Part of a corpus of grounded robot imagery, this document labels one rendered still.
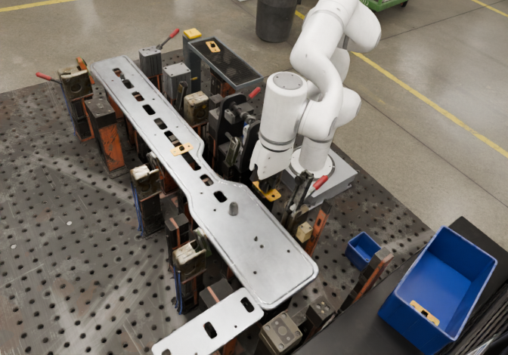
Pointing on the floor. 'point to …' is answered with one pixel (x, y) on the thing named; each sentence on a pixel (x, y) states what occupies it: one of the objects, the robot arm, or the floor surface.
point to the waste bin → (277, 4)
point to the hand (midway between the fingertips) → (267, 182)
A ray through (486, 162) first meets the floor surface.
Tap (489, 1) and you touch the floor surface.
